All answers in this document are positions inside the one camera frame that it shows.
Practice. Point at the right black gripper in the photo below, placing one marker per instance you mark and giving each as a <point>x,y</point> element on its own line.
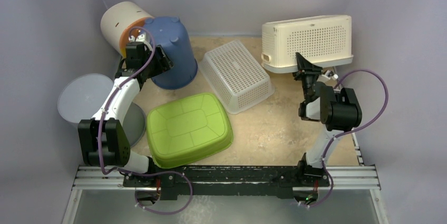
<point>308,74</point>

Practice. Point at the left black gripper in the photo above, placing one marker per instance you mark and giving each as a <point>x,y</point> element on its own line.
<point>164,64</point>

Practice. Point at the blue plastic bucket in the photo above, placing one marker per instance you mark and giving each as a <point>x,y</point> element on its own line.
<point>172,36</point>

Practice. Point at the large cream laundry basket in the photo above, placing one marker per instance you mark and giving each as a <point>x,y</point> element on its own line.
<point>325,41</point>

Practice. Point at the small white perforated basket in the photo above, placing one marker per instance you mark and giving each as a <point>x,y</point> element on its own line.
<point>236,77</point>

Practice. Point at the green plastic tray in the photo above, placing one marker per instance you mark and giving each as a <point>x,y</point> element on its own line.
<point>188,130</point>

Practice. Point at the grey plastic bucket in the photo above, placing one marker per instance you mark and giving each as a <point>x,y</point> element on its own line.
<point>82,97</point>

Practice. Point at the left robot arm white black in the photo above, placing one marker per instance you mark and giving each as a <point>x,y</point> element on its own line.
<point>103,140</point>

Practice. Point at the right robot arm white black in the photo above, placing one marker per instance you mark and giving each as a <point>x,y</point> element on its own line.
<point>338,112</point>

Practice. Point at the round drawer cabinet orange yellow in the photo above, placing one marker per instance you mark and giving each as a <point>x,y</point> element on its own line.
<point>117,21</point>

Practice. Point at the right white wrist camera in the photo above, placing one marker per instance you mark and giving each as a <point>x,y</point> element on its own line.
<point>329,75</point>

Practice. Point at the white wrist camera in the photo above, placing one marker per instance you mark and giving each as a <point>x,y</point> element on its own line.
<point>329,75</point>
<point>142,37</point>

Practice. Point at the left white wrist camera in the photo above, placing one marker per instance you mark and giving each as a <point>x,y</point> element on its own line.
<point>142,37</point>

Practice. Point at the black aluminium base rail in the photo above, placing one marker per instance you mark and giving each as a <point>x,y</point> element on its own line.
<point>166,192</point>

